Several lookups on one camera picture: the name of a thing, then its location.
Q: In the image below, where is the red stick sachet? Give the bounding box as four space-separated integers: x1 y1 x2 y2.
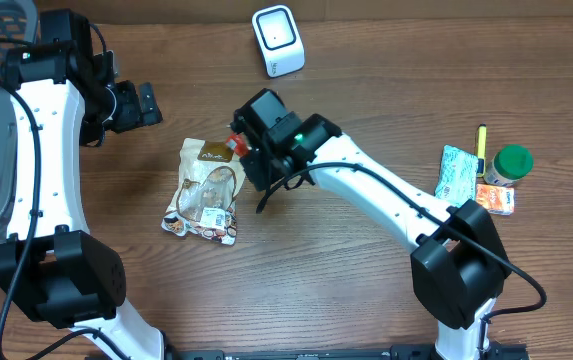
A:
225 133 250 158

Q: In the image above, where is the beige brown snack pouch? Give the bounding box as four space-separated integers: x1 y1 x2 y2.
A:
161 138 245 246

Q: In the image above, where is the teal wet wipes pack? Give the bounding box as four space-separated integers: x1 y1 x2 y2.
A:
435 145 478 207

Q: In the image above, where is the yellow highlighter marker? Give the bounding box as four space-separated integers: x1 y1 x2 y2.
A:
475 124 487 178

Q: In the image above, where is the orange tissue pack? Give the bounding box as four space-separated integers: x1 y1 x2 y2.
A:
476 184 515 215

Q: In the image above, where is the green lid white jar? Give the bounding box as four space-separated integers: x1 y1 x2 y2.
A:
484 144 534 187

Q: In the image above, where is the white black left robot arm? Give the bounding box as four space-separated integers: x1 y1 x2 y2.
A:
0 9 173 359

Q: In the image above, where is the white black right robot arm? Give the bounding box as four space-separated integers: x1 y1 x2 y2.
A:
230 89 510 359

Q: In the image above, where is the white barcode scanner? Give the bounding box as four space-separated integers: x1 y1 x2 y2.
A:
251 5 305 78

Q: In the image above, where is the black aluminium rail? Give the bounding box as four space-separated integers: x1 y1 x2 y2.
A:
165 343 530 360

